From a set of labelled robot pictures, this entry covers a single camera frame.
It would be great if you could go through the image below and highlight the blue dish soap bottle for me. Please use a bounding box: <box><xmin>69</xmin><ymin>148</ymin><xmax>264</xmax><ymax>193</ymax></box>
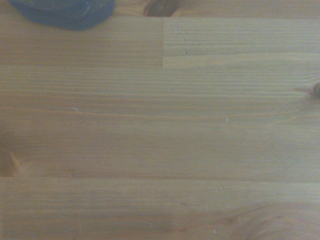
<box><xmin>6</xmin><ymin>0</ymin><xmax>116</xmax><ymax>31</ymax></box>

